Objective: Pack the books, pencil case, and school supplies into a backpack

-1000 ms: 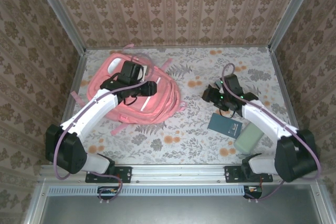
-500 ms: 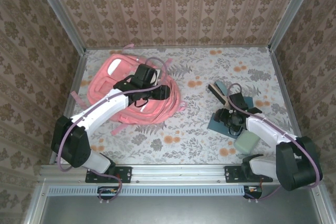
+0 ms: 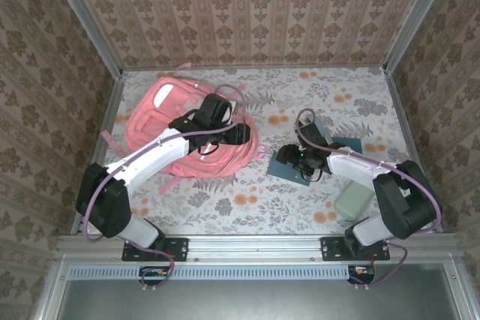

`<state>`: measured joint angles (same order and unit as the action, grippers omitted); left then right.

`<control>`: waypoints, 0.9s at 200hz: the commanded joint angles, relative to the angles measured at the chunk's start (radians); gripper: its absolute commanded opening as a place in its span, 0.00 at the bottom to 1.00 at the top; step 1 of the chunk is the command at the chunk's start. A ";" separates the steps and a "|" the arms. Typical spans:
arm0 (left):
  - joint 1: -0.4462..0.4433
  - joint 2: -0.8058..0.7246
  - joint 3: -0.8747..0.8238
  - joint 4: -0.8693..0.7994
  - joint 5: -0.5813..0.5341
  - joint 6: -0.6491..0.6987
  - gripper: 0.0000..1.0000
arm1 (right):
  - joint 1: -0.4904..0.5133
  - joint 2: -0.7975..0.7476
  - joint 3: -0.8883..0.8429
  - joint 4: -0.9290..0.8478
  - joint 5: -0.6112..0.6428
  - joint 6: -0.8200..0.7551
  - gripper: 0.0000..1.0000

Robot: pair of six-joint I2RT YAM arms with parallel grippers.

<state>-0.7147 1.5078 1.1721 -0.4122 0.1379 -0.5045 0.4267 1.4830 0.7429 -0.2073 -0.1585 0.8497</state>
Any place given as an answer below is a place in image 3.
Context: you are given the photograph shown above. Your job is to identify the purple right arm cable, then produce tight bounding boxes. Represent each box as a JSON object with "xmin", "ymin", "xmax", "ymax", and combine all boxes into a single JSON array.
[{"xmin": 295, "ymin": 109, "xmax": 444, "ymax": 291}]

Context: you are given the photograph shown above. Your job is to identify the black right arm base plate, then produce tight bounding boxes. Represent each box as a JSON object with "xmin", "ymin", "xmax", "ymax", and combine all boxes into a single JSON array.
[{"xmin": 320, "ymin": 236, "xmax": 391, "ymax": 262}]

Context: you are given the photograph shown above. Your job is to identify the pale green pencil case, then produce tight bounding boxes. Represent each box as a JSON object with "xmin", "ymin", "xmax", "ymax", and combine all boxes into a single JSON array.
[{"xmin": 334, "ymin": 180, "xmax": 375, "ymax": 220}]

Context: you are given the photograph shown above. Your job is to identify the pink backpack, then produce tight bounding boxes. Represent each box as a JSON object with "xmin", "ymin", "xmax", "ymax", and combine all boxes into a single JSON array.
[{"xmin": 100, "ymin": 61, "xmax": 267, "ymax": 194}]

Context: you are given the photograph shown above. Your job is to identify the thin aluminium rear rail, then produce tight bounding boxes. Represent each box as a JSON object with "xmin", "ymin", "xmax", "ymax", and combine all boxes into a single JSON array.
[{"xmin": 121, "ymin": 63, "xmax": 387, "ymax": 71}]

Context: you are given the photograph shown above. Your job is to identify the long aluminium mounting rail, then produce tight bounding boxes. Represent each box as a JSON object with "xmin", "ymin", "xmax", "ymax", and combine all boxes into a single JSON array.
[{"xmin": 55, "ymin": 235, "xmax": 461, "ymax": 261}]

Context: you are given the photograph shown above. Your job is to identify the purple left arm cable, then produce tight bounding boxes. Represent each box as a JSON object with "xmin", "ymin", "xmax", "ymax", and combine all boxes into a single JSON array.
[{"xmin": 82, "ymin": 84, "xmax": 248, "ymax": 291}]

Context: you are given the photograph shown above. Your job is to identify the slotted white cable duct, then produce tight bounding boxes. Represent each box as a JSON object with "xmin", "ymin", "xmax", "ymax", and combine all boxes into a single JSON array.
[{"xmin": 69, "ymin": 264, "xmax": 352, "ymax": 280}]

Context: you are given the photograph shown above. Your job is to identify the aluminium side rail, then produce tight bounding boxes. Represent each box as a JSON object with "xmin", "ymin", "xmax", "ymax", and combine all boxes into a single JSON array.
[
  {"xmin": 70, "ymin": 72, "xmax": 127, "ymax": 235},
  {"xmin": 382, "ymin": 68, "xmax": 443, "ymax": 233}
]

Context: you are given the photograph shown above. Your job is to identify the aluminium corner frame post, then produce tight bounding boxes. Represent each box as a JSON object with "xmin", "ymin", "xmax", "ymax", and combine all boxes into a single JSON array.
[
  {"xmin": 43, "ymin": 0, "xmax": 125, "ymax": 77},
  {"xmin": 382, "ymin": 0, "xmax": 457, "ymax": 73}
]

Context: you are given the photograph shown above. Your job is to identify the grey metal panel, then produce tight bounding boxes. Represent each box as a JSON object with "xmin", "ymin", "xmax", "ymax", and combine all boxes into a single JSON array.
[{"xmin": 55, "ymin": 263, "xmax": 462, "ymax": 320}]

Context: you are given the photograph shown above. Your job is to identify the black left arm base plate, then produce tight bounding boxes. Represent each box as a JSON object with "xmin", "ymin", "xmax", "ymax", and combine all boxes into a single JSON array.
[{"xmin": 121, "ymin": 236, "xmax": 189, "ymax": 262}]

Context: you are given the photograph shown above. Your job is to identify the connector with orange wires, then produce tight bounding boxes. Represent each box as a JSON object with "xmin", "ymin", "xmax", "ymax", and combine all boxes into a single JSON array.
[
  {"xmin": 139, "ymin": 265, "xmax": 176, "ymax": 286},
  {"xmin": 346, "ymin": 264, "xmax": 377, "ymax": 285}
]

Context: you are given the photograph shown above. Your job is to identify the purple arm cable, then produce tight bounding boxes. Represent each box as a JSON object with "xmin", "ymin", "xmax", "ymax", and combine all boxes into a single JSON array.
[
  {"xmin": 295, "ymin": 109, "xmax": 444, "ymax": 291},
  {"xmin": 82, "ymin": 84, "xmax": 248, "ymax": 291}
]

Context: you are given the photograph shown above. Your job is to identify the floral patterned table cover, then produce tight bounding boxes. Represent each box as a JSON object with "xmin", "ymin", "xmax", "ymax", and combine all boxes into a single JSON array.
[{"xmin": 80, "ymin": 67, "xmax": 436, "ymax": 237}]

